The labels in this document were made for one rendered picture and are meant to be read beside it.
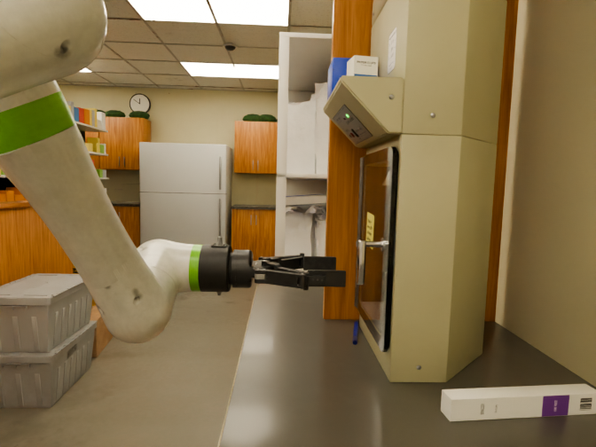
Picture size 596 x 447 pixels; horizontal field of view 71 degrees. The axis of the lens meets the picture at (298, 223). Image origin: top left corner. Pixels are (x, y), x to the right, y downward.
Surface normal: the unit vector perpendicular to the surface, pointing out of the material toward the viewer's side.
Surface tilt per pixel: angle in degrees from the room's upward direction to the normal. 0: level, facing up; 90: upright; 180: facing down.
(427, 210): 90
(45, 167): 107
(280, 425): 0
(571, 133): 90
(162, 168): 90
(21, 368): 96
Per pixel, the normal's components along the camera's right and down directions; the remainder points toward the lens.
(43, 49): 0.81, 0.52
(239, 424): 0.03, -0.99
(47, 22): 0.81, 0.30
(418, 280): 0.04, 0.10
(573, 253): -1.00, -0.02
